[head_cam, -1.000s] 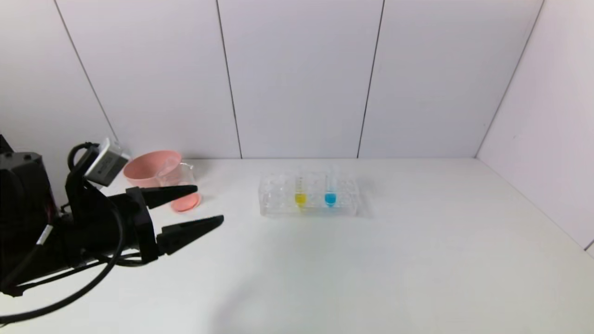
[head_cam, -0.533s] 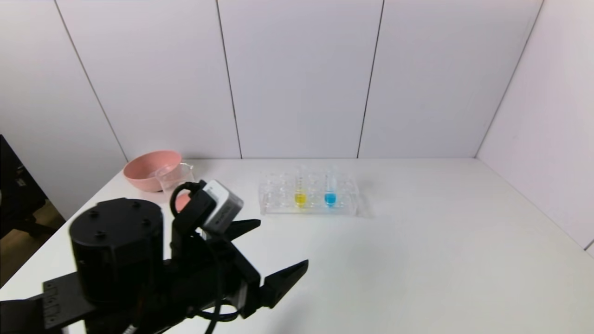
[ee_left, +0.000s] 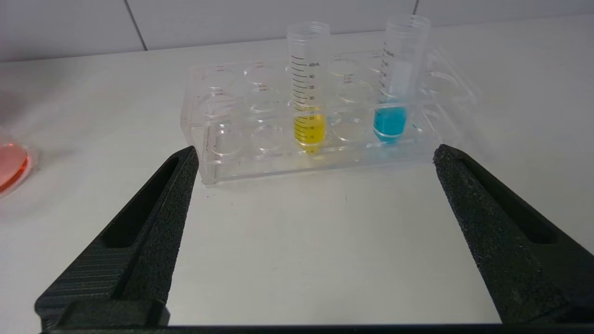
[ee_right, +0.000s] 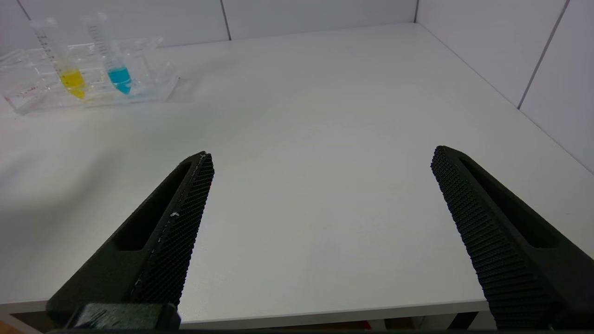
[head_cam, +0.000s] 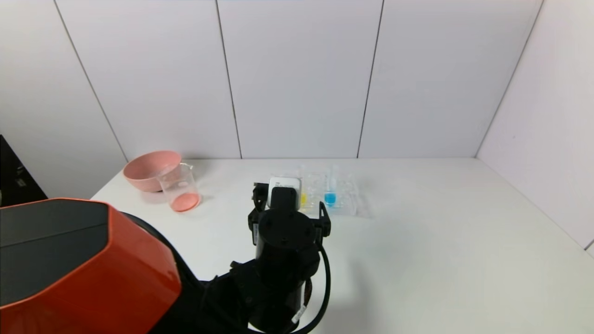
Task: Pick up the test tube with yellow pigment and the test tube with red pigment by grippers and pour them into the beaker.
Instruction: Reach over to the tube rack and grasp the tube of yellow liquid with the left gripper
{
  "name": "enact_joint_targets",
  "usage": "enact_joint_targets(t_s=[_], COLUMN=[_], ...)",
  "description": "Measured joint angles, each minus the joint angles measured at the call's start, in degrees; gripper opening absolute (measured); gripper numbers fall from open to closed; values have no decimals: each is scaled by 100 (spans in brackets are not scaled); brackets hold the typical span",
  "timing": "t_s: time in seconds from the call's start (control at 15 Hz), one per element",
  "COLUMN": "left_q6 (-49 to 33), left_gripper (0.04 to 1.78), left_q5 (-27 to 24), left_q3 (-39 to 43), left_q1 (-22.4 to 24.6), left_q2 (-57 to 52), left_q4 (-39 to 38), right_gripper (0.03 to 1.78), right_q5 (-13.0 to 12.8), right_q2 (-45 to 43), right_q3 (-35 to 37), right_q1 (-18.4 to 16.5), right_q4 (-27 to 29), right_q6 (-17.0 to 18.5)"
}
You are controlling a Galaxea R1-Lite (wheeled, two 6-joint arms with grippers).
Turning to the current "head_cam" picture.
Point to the black chair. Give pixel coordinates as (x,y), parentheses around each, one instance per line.
(14,181)

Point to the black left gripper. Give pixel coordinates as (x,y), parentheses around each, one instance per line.
(285,227)

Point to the pink bowl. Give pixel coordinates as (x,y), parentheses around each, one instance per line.
(139,178)

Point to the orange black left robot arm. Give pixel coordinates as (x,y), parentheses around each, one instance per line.
(83,269)

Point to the clear glass beaker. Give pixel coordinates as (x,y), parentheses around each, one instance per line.
(184,202)

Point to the clear plastic test tube rack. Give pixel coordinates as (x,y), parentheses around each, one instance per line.
(345,199)

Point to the blue pigment test tube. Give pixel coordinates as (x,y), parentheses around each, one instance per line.
(330,199)

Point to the yellow pigment test tube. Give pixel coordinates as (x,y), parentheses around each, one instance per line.
(303,199)

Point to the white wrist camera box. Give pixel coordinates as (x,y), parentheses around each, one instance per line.
(284,183)

